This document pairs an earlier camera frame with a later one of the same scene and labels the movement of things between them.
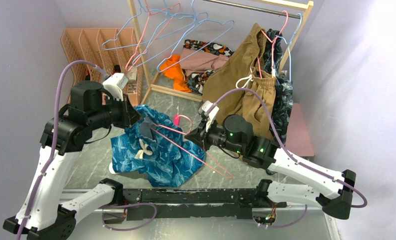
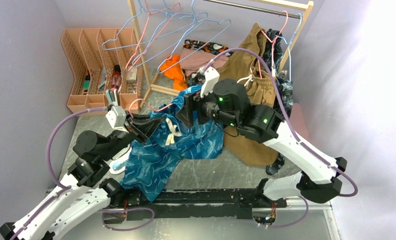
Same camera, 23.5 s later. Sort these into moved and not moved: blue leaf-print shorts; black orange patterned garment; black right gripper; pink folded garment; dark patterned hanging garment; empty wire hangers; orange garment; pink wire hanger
Moved: pink wire hanger; blue leaf-print shorts; black right gripper
Not moved: dark patterned hanging garment; black orange patterned garment; orange garment; pink folded garment; empty wire hangers
